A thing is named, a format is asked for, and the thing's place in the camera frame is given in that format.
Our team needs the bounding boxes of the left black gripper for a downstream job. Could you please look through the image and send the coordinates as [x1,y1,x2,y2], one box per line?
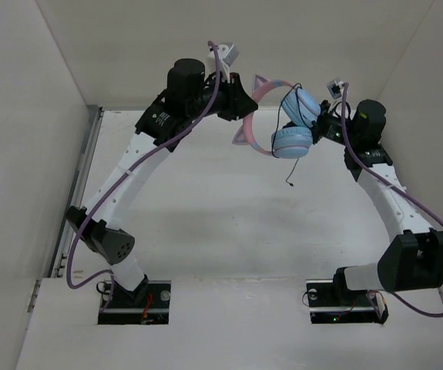
[187,69,258,121]

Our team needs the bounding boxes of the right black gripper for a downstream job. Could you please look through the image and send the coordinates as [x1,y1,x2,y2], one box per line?
[283,99,360,146]

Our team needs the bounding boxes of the thin black headphone cable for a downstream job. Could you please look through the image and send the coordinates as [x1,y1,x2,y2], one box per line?
[270,83,341,188]

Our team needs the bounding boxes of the pink blue cat-ear headphones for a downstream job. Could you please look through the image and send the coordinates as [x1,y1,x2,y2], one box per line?
[232,75,321,160]

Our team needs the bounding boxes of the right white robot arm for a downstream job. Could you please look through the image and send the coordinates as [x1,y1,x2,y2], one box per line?
[315,99,443,304]

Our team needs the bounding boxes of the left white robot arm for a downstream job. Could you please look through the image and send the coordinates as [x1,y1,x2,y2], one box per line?
[65,57,258,306]

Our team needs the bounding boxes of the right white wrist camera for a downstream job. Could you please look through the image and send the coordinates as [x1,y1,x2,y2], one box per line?
[327,79,348,111]

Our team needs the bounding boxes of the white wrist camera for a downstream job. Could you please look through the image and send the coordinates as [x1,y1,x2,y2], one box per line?
[206,42,240,82]
[327,79,348,111]

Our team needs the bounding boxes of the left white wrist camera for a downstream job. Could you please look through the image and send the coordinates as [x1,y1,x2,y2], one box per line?
[206,42,240,82]

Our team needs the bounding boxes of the left metal table rail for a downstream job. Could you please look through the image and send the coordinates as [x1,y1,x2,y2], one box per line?
[45,105,103,278]

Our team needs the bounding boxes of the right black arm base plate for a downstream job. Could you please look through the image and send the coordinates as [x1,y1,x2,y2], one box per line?
[302,279,389,325]

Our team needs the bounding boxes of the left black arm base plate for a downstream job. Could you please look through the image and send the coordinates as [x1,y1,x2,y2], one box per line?
[96,281,172,325]

